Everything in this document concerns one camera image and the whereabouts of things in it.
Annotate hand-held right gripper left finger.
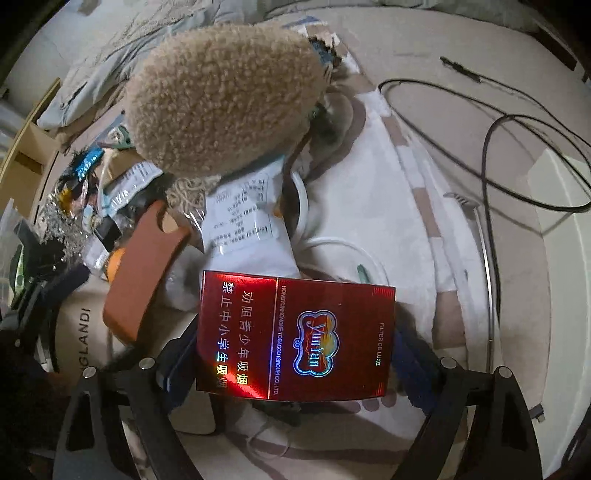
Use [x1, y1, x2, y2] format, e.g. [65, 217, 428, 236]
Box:
[54, 318, 201, 480]

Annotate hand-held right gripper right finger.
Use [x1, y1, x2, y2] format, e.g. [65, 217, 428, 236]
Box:
[394, 318, 544, 480]

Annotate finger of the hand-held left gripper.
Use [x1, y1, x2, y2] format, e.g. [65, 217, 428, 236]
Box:
[8, 264, 92, 320]

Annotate red cigarette box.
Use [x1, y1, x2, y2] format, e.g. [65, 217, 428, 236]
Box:
[196, 270, 397, 404]

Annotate brown leather case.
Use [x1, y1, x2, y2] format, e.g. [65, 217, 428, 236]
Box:
[102, 200, 193, 345]

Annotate metal back scratcher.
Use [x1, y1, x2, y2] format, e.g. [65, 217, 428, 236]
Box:
[442, 191, 501, 346]

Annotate white printed sachet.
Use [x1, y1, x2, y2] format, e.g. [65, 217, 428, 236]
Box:
[103, 161, 163, 216]

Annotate blue small packet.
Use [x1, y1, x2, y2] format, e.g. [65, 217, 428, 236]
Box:
[73, 148, 105, 182]

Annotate white printed paper packet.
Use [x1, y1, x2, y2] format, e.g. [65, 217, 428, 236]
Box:
[202, 161, 302, 278]

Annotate grey quilt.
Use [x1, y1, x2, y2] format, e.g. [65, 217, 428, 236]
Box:
[36, 0, 241, 131]

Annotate beige plush toy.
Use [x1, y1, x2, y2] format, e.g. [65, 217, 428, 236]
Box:
[124, 22, 332, 179]

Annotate white ring bracelet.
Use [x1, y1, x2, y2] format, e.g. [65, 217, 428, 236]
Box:
[283, 170, 389, 283]

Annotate thin black cable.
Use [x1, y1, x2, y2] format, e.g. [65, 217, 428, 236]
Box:
[440, 55, 591, 100]

